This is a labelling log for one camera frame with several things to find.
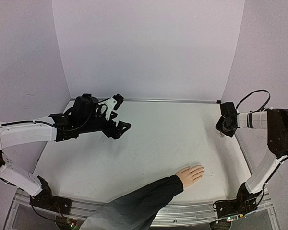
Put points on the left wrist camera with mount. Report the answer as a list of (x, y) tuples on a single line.
[(107, 106)]

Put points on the dark sleeved forearm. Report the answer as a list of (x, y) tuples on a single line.
[(135, 210)]

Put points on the mannequin hand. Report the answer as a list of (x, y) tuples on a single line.
[(190, 175)]

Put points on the aluminium table frame rail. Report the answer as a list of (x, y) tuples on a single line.
[(187, 216)]

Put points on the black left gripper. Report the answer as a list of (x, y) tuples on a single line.
[(119, 132)]

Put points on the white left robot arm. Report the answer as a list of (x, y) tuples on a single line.
[(52, 128)]

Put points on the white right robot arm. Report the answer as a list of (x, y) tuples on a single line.
[(275, 122)]

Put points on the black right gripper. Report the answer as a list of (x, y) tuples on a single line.
[(222, 123)]

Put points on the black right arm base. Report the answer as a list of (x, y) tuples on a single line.
[(244, 203)]

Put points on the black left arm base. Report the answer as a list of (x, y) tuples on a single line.
[(47, 201)]

